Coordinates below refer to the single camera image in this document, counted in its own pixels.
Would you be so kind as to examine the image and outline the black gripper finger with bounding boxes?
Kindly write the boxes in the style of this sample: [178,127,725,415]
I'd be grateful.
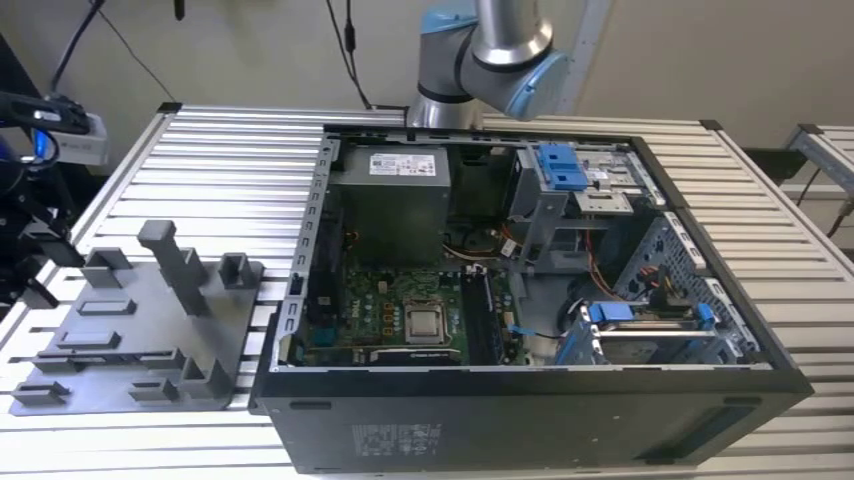
[31,227,89,270]
[0,249,61,310]

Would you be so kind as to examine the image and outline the grey parts rack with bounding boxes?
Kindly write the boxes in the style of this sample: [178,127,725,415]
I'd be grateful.
[7,219,269,417]

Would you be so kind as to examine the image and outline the black case fan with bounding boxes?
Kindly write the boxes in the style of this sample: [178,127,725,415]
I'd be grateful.
[310,199,350,326]

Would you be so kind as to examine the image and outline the green motherboard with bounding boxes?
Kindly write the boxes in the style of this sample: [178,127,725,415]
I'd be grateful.
[293,264,530,369]

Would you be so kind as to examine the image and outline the grey power supply unit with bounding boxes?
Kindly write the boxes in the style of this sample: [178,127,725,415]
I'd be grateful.
[330,144,457,267]

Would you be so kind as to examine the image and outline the silver CPU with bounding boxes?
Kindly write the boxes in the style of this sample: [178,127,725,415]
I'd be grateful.
[408,309,446,343]

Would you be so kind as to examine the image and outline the black graphics card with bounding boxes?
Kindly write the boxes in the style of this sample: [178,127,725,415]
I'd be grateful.
[364,347,466,367]

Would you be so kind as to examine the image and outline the blue disk carrier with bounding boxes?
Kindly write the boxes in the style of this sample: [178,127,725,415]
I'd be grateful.
[580,301,723,366]
[536,142,590,194]

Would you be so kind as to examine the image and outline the black open PC case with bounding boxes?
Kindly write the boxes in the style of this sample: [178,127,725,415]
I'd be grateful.
[247,123,817,475]

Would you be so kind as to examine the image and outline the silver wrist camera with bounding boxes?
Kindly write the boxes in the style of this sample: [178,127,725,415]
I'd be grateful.
[50,113,110,166]

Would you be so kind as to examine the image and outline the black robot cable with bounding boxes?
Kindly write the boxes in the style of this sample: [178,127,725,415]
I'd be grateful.
[47,0,109,99]

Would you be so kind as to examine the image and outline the black wall cable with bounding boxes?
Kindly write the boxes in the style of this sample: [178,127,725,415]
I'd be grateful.
[324,0,377,110]

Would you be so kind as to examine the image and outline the yellow black power wires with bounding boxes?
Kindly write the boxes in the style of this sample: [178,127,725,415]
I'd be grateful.
[441,224,521,262]

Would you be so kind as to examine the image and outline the yellow black drive wires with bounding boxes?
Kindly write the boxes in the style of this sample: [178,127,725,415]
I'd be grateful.
[638,266,677,302]

